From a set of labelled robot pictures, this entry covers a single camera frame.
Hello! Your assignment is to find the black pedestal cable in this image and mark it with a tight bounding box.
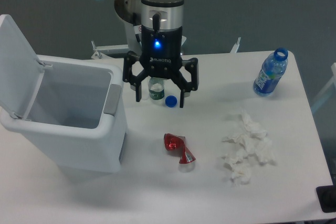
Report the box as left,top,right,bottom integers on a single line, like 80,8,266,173
132,13,143,45

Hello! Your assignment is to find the white trash can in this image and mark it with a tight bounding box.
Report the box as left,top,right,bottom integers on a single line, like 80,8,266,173
1,14,127,173

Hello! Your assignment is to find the black device at edge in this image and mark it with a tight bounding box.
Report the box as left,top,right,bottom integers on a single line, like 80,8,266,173
316,185,335,213

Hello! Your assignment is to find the blue bottle cap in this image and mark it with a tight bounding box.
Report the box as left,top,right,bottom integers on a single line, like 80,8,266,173
165,95,177,108

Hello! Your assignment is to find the white frame at right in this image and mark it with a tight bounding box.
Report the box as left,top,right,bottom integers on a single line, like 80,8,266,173
310,63,335,115

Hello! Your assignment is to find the crumpled white tissue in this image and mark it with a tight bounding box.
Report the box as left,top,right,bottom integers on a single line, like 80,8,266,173
222,109,277,186

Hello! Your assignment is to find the clear green-label bottle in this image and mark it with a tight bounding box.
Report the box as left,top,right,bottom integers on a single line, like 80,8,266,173
148,77,165,105

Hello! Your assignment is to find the blue plastic bottle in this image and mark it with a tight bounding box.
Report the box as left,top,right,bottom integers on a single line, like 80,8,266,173
253,48,288,97

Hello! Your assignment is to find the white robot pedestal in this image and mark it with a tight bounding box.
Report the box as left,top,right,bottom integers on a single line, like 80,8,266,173
92,0,184,59

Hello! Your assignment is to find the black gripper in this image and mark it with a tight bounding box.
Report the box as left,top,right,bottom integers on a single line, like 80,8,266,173
122,13,199,109

